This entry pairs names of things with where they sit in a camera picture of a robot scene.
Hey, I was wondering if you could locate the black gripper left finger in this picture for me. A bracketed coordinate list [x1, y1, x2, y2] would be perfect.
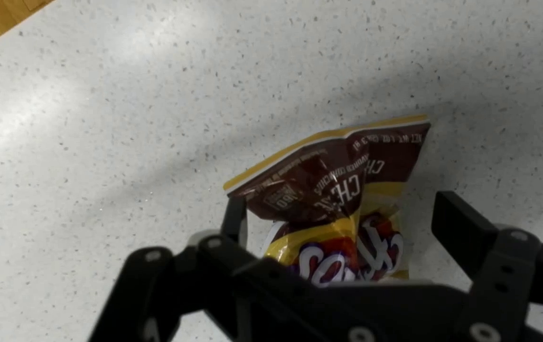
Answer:
[87, 195, 374, 342]

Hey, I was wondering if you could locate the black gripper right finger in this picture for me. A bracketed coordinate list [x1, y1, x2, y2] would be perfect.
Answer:
[429, 187, 543, 342]

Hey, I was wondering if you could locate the brown chips packet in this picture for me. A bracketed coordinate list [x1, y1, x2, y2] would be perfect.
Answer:
[222, 111, 432, 290]

